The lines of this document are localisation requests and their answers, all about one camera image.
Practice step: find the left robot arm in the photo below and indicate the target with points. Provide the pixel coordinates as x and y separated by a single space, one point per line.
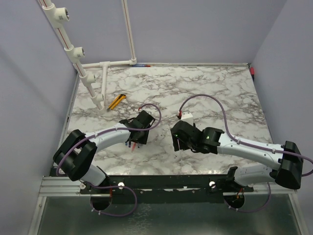
75 155

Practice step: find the white pvc pipe frame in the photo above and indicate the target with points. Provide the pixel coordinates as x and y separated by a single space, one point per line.
95 34

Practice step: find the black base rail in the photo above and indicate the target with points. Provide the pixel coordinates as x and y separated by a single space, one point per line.
161 189

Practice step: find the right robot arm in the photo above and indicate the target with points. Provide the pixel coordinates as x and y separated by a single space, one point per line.
276 163

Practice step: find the red clamp at corner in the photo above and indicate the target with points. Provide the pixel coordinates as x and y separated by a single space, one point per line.
251 71

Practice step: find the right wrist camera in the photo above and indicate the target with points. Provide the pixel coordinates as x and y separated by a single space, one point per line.
185 116

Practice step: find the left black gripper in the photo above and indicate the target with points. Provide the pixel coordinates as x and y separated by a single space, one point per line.
143 140

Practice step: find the aluminium frame rail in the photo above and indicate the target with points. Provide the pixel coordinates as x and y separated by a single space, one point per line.
59 187

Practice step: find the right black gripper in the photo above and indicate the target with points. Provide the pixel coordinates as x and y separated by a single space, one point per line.
181 145

